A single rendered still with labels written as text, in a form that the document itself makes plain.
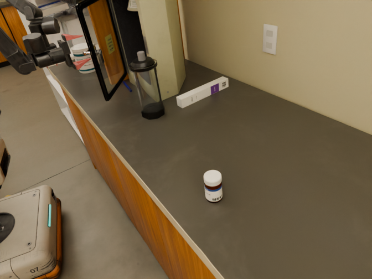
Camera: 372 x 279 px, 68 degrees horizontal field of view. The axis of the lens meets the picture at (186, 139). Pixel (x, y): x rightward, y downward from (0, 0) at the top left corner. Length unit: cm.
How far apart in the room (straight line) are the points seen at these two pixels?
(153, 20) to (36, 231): 133
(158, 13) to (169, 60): 20
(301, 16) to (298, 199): 65
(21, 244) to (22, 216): 21
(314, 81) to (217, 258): 77
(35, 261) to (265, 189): 133
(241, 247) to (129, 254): 126
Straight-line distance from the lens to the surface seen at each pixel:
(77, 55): 181
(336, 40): 109
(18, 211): 207
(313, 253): 72
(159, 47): 122
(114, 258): 190
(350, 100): 113
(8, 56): 124
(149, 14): 118
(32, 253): 179
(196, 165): 90
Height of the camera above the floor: 153
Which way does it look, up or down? 36 degrees down
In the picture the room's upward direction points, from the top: 8 degrees counter-clockwise
